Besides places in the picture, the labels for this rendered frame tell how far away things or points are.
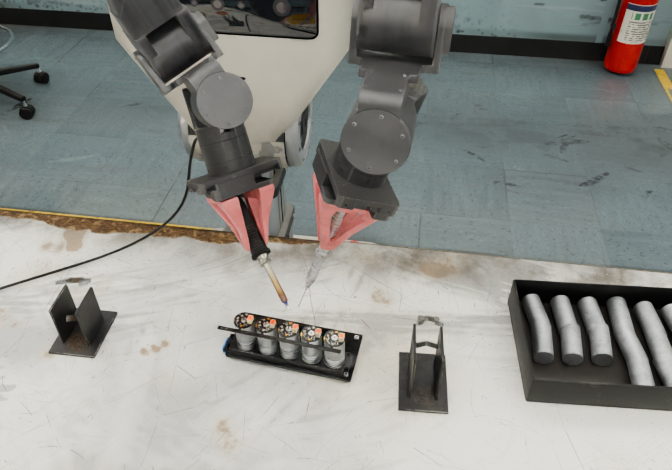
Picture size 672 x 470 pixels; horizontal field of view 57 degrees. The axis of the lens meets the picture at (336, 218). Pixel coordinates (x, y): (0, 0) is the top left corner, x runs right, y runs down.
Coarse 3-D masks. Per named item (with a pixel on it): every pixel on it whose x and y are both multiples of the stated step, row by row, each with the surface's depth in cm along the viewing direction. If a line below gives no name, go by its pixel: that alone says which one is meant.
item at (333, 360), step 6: (336, 336) 72; (324, 342) 72; (336, 348) 72; (342, 348) 72; (324, 354) 74; (330, 354) 72; (336, 354) 72; (342, 354) 73; (324, 360) 75; (330, 360) 73; (336, 360) 73; (342, 360) 74; (330, 366) 74; (336, 366) 74
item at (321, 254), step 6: (336, 216) 65; (342, 216) 65; (336, 222) 65; (330, 228) 66; (336, 228) 65; (330, 234) 66; (318, 246) 68; (318, 252) 67; (324, 252) 67; (318, 258) 68; (324, 258) 68; (312, 264) 69; (318, 264) 68; (312, 270) 69; (318, 270) 69; (306, 276) 70; (312, 276) 69; (312, 282) 70
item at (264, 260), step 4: (260, 256) 74; (264, 256) 74; (268, 256) 75; (260, 260) 74; (264, 260) 74; (268, 260) 74; (260, 264) 74; (264, 264) 74; (268, 264) 74; (268, 268) 74; (268, 272) 74; (272, 272) 74; (272, 276) 74; (272, 280) 74; (276, 280) 74; (276, 284) 73; (276, 288) 73; (280, 288) 73; (280, 292) 73; (280, 296) 73; (284, 296) 73; (284, 300) 73
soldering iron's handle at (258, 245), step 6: (240, 198) 77; (240, 204) 76; (246, 210) 76; (246, 216) 76; (246, 222) 75; (252, 222) 76; (246, 228) 75; (252, 228) 75; (252, 234) 75; (258, 234) 75; (252, 240) 75; (258, 240) 75; (252, 246) 75; (258, 246) 74; (264, 246) 75; (252, 252) 74; (258, 252) 74; (264, 252) 74; (252, 258) 74
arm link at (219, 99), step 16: (208, 32) 68; (144, 64) 67; (208, 64) 62; (160, 80) 68; (176, 80) 65; (192, 80) 61; (208, 80) 61; (224, 80) 62; (240, 80) 62; (192, 96) 65; (208, 96) 62; (224, 96) 62; (240, 96) 63; (208, 112) 62; (224, 112) 62; (240, 112) 63; (224, 128) 63
